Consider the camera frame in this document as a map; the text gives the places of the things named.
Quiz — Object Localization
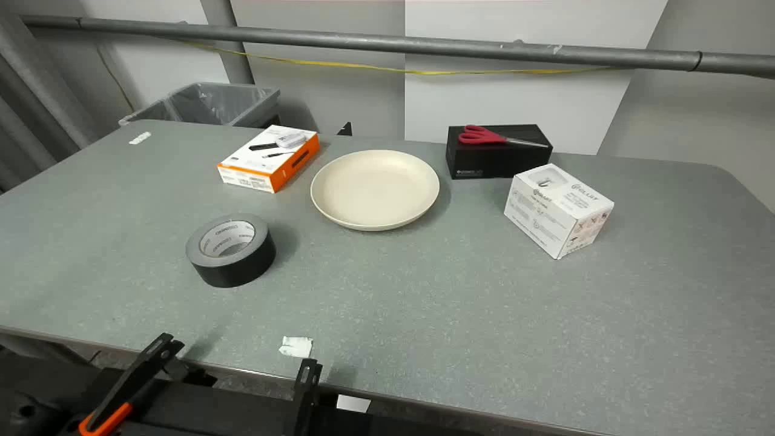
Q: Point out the white stacked boxes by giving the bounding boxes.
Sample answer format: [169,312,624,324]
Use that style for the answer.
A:
[501,162,617,263]

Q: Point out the long grey metal pole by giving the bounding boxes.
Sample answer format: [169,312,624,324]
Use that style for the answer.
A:
[23,12,775,80]

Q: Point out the grey vertical metal post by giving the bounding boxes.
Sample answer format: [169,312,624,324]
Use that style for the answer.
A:
[199,0,258,87]

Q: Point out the orange and white box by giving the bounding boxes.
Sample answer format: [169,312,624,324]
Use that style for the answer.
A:
[216,123,323,197]

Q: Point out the large grey plastic bin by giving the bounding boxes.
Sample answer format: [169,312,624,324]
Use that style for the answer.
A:
[168,80,284,131]

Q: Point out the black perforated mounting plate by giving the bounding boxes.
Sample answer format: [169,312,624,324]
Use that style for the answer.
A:
[0,346,382,436]

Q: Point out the red handled scissors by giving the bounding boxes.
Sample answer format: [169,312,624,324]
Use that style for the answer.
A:
[456,123,549,150]

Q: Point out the white label on table edge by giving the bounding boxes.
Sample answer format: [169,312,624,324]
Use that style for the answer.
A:
[334,393,374,416]

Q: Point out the black rectangular box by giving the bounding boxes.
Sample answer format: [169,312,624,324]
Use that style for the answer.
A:
[444,121,555,182]

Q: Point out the cream round plate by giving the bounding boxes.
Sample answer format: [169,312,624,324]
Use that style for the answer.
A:
[308,148,444,235]

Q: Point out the black masking tape roll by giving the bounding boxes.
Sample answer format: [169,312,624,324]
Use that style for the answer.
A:
[185,214,279,292]

